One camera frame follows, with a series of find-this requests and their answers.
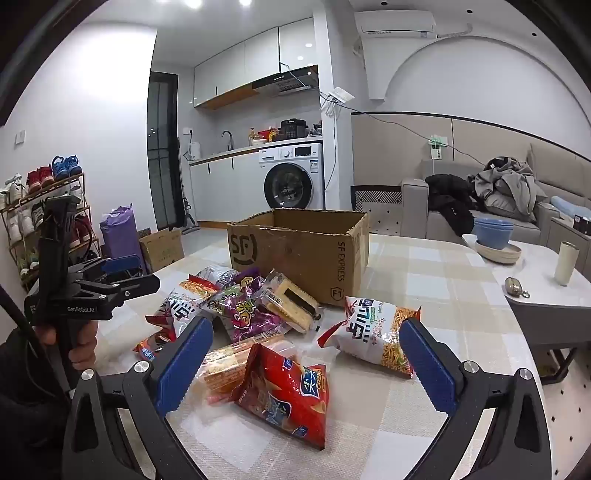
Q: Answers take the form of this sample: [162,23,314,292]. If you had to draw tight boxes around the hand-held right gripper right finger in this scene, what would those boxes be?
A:
[398,318,552,480]

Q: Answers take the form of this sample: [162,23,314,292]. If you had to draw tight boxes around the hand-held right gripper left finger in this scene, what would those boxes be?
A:
[61,315,218,480]

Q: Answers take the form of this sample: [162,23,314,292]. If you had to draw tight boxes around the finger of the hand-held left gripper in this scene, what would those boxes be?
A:
[69,255,143,283]
[74,274,161,302]

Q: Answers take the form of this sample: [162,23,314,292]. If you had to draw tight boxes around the red cookie packet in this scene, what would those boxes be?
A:
[133,323,178,363]

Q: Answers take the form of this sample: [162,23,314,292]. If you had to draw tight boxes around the orange biscuit packet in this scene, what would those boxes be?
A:
[196,333,296,406]

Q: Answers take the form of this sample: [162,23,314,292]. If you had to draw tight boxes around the white orange noodle snack packet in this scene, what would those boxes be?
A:
[318,295,422,380]
[145,277,222,340]

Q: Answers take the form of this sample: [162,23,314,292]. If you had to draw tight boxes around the clear biscuit stick packet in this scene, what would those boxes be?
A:
[191,265,238,289]

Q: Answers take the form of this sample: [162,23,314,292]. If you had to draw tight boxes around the purple snack packet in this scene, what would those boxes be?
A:
[203,268,266,319]
[221,295,296,344]

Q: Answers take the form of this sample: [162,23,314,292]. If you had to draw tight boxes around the red chip packet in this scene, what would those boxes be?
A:
[231,342,331,450]

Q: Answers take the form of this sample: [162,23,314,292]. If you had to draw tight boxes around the yellow cracker packet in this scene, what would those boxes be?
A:
[253,271,322,335]

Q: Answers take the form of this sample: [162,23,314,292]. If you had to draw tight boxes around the brown cardboard box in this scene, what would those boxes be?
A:
[226,209,371,308]

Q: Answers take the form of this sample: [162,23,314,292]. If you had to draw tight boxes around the person's left forearm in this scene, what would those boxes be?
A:
[0,325,81,480]

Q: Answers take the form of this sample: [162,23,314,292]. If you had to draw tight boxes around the person's left hand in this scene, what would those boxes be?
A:
[36,318,100,370]

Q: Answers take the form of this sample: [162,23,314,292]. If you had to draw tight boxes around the purple plastic bag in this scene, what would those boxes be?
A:
[99,205,148,273]

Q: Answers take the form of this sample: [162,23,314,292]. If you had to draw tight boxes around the metal shoe rack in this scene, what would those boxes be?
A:
[0,173,100,292]

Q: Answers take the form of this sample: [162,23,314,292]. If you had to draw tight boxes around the small cardboard box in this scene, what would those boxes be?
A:
[139,227,185,273]

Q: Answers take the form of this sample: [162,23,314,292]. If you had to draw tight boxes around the beige checkered tablecloth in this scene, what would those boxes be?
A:
[88,231,555,480]

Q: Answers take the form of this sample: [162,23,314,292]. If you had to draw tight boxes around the rows of assorted shoes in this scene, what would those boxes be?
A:
[0,156,100,282]

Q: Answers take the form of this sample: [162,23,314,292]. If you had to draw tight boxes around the dark glass door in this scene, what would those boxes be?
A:
[148,71,180,232]

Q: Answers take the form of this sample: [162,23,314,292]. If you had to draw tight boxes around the white base cabinets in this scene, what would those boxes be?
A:
[189,136,324,228]

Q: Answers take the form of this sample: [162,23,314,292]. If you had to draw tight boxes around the beige plate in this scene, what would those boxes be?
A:
[475,240,522,265]

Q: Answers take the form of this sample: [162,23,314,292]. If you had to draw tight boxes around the blue bowl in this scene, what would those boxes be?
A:
[473,217,515,247]

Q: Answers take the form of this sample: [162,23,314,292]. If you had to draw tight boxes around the grey sofa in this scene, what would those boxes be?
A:
[401,138,591,252]

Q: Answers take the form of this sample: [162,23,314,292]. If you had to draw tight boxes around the black jacket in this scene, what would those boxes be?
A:
[425,174,476,237]

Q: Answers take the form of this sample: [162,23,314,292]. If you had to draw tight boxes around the white cup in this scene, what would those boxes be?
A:
[554,241,579,287]

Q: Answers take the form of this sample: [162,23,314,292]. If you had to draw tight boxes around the black white patterned cushion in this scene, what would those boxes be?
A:
[351,185,402,232]

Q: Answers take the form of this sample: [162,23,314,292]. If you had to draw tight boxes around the white washing machine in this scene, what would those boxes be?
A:
[259,142,325,212]

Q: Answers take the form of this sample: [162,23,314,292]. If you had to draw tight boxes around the grey clothes pile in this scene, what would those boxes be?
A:
[468,157,549,219]

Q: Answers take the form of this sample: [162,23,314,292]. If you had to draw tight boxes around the light blue pillow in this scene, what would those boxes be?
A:
[549,196,585,220]

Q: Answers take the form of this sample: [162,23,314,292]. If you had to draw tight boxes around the black pressure cooker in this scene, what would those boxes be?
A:
[280,119,309,139]

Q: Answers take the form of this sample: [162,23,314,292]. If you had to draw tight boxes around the range hood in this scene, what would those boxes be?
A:
[252,65,319,97]

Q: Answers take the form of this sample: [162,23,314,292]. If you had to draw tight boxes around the white power strip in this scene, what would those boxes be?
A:
[322,87,355,115]

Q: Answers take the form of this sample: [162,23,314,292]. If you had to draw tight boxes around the white air conditioner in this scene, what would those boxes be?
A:
[355,10,437,38]

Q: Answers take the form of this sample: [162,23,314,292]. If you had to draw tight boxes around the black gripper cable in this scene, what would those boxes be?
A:
[0,284,72,400]

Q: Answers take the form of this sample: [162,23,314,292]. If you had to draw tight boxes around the long black wall cable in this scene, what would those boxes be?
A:
[348,105,492,168]

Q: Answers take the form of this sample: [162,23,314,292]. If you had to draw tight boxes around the white wall cabinets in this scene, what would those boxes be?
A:
[194,18,317,110]

